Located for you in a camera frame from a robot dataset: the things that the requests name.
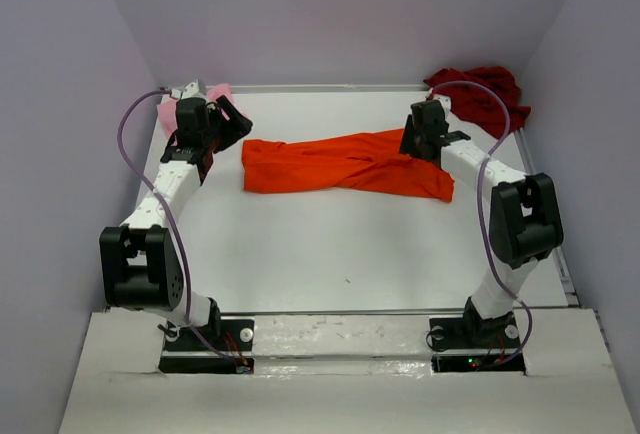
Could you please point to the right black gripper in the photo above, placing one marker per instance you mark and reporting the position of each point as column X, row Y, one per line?
column 409, row 144

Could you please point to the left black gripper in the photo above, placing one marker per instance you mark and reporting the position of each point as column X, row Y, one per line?
column 237, row 126

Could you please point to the orange t shirt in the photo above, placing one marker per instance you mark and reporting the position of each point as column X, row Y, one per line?
column 368, row 162

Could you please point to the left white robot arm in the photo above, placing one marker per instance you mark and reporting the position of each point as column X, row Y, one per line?
column 143, row 259

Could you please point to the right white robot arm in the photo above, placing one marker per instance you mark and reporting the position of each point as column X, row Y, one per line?
column 519, row 218

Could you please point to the dark red t shirt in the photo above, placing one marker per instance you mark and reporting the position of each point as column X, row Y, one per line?
column 474, row 94

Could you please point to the pink t shirt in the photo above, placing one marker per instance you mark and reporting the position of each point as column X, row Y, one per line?
column 166, row 109

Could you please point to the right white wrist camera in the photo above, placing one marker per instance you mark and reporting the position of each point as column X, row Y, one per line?
column 445, row 102

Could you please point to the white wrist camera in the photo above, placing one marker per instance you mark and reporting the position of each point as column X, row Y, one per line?
column 194, row 89
column 445, row 102

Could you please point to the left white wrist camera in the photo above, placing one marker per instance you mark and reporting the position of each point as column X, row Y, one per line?
column 194, row 89

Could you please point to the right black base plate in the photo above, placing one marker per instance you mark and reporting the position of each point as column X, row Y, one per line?
column 454, row 351

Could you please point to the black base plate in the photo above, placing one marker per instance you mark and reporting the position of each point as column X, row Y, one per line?
column 454, row 351
column 229, row 353

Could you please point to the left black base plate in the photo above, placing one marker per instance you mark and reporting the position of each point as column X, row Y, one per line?
column 229, row 353

